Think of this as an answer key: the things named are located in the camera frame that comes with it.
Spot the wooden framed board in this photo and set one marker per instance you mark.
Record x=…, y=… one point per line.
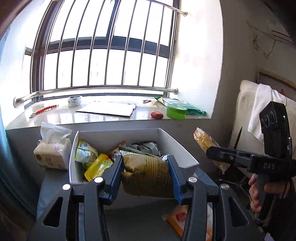
x=272, y=75

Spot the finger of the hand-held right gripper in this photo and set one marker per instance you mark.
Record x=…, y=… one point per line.
x=229, y=156

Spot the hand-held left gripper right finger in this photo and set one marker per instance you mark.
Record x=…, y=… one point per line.
x=174, y=178

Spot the small red object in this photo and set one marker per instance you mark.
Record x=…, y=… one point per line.
x=156, y=115

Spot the tissue pack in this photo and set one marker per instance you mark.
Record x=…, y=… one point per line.
x=50, y=155

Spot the round cookie packet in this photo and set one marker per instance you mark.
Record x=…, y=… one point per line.
x=205, y=141

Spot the small metal clip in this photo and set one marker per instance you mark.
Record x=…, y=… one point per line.
x=146, y=101

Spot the white flat board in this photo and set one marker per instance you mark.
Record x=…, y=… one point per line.
x=106, y=109

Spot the orange snack packet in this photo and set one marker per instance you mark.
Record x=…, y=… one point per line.
x=178, y=220

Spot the person's right hand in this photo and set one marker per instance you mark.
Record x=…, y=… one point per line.
x=253, y=197

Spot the green cartoon snack packet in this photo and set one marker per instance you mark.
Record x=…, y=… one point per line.
x=136, y=151

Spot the person's right forearm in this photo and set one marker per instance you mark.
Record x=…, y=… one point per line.
x=282, y=215

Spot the yellow cartoon snack packet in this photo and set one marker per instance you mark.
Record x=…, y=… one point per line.
x=99, y=166

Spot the yellow-green snack packet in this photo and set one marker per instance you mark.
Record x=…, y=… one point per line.
x=85, y=150

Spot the teal curtain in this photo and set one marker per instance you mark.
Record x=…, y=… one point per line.
x=9, y=162

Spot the green round container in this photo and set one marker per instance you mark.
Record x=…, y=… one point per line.
x=177, y=112

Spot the white towel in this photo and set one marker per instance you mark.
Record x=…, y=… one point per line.
x=261, y=111

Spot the white box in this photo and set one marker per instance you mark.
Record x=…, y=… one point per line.
x=175, y=148

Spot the white upholstered chair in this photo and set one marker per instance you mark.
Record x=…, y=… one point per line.
x=245, y=102

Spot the tape roll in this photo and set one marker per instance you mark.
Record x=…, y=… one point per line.
x=75, y=100

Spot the dark silver snack packet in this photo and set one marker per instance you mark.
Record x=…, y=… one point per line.
x=148, y=148

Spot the metal window guard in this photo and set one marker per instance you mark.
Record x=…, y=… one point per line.
x=92, y=87

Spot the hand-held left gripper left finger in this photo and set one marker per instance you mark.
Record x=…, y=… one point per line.
x=115, y=178

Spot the small olive yellow snack packet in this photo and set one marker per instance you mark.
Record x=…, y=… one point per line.
x=148, y=176

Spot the green plastic bag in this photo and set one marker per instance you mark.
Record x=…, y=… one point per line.
x=194, y=111

